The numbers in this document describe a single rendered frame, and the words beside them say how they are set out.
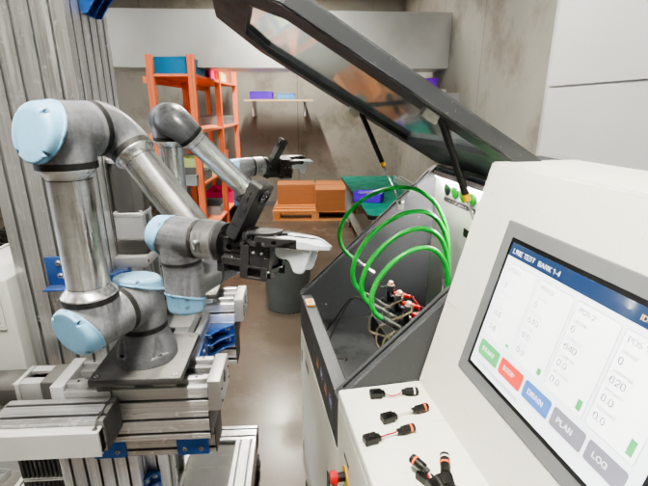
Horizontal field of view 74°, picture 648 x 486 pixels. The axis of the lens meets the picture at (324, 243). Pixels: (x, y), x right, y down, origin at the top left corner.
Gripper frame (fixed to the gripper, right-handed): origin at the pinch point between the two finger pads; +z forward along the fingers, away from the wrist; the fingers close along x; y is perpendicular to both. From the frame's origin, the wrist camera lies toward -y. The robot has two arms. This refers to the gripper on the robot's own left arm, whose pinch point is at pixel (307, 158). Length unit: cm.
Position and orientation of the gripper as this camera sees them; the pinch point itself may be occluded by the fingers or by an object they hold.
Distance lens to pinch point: 190.7
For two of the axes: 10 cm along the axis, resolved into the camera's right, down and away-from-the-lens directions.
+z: 8.7, -1.5, 4.7
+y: -0.7, 9.1, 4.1
